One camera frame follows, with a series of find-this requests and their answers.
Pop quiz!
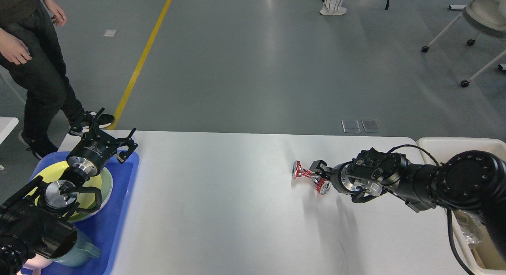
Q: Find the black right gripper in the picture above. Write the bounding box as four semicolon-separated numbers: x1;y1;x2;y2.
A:
309;160;354;195

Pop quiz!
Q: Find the blue plastic tray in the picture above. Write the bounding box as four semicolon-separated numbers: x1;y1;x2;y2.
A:
42;152;140;275

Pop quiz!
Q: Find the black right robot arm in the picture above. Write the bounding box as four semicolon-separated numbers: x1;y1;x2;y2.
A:
292;147;506;274

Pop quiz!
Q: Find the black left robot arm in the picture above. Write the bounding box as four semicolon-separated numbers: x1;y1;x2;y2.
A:
1;111;138;275

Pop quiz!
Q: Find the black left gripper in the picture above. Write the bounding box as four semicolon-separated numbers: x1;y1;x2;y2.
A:
66;108;138;177

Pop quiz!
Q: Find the red snack wrapper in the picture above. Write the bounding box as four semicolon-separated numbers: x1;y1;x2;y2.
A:
291;160;331;195

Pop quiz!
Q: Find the white plastic bin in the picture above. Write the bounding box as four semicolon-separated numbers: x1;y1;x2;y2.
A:
416;137;506;275

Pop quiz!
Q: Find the yellow plastic plate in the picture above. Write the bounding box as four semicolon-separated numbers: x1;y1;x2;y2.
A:
35;160;101;208

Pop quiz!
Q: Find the pink ribbed mug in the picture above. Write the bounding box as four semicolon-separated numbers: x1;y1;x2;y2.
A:
22;254;53;275

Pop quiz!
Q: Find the teal mug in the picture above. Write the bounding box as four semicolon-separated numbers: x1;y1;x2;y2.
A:
49;228;102;267

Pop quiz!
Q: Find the white rolling chair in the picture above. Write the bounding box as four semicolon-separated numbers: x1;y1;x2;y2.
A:
421;0;506;88

